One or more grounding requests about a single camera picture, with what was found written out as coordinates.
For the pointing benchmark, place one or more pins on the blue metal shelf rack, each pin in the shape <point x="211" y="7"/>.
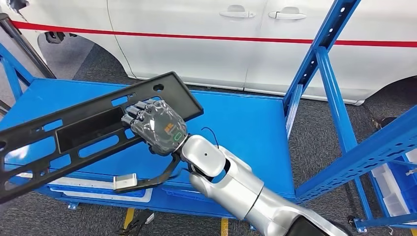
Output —
<point x="244" y="130"/>
<point x="384" y="221"/>

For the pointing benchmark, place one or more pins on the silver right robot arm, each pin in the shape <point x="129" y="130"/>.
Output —
<point x="241" y="192"/>

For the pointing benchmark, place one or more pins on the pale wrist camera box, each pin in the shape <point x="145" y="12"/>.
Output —
<point x="125" y="181"/>

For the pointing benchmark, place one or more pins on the black caster wheel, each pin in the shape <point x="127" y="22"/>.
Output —
<point x="351" y="220"/>

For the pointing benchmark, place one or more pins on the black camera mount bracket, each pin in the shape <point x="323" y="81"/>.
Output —
<point x="163" y="177"/>

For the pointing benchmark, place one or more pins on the black plastic plate frame part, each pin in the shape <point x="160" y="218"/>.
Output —
<point x="88" y="114"/>

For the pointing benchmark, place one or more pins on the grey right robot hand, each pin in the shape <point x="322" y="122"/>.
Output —
<point x="159" y="130"/>

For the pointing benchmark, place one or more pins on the grey metal pole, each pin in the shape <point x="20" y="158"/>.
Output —
<point x="5" y="107"/>
<point x="27" y="45"/>

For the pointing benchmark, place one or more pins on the white car with red stripe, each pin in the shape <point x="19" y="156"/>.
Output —
<point x="195" y="58"/>

